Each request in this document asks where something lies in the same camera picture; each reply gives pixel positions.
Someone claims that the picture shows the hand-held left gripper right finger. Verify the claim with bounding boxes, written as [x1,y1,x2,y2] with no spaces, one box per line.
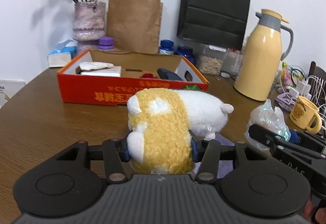
[189,137,258,185]

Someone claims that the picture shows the lavender cloth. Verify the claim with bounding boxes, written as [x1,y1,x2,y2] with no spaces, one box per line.
[192,133,239,181]

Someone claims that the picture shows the yellow thermos jug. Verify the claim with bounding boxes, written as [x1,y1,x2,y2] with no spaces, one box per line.
[233,8,294,102]

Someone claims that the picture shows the person's right hand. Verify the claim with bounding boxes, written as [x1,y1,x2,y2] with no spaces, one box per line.
[303,199,316,223]

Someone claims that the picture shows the clear plastic bag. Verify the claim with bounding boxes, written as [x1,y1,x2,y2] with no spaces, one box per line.
[244,98,291,150]

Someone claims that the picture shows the red cardboard box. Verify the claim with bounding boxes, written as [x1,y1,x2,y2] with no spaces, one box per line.
[56,48,210,107]

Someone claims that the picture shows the pink hair ties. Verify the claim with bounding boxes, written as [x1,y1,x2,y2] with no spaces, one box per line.
[279,61,305,87]

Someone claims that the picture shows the yellow and white plush toy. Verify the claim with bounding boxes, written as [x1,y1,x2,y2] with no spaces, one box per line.
[126,88,234,175]

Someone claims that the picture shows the black device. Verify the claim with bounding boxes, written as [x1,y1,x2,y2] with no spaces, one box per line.
[156,67,184,82]

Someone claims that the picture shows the purple cap bottle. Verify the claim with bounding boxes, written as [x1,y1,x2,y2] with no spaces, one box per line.
[97,36,116,51]

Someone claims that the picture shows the white folded cloth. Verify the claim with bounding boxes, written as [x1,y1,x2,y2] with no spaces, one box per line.
[78,61,114,71]

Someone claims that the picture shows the yellow bear mug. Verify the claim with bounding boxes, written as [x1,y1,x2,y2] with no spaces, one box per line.
[289,95,323,135]

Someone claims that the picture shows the lavender charging cable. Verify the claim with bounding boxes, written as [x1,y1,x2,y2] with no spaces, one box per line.
[276,91,297,113]

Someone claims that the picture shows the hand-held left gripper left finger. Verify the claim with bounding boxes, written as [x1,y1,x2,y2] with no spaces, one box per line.
[53,139,131,185]

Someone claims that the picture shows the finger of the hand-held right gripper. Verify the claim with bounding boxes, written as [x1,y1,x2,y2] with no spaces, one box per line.
[289,130,326,153]
[248,124,322,160]

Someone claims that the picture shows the white cables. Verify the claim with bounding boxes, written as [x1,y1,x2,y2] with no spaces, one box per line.
[304,75,326,133]

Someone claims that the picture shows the dark wooden chair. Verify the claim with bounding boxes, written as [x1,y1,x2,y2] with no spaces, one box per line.
[309,61,326,80]

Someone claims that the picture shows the pink and white textured vase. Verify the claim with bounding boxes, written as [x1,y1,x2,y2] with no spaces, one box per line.
[72,1,107,50]

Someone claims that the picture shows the blue cap bottle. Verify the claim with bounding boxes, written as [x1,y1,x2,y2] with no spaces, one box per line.
[158,39,175,56]
[174,46,195,64]

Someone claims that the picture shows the brown paper bag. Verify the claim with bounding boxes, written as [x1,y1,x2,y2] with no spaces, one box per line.
[106,0,164,55]

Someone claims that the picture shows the clear plastic bottle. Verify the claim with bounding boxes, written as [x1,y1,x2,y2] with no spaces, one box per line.
[221,48,245,78]

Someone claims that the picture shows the white power adapter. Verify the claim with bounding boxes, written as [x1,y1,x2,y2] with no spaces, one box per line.
[287,79,315,100]

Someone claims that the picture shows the clear container of oats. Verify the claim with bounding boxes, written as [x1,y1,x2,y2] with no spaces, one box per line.
[196,43,229,76]

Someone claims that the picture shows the black paper bag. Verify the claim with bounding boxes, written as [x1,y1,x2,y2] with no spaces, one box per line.
[177,0,253,51]

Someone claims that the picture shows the blue and white tissue box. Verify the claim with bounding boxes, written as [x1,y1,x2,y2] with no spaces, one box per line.
[47,39,78,68]

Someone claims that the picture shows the white wall panel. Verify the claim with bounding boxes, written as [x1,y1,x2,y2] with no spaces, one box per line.
[0,79,26,109]

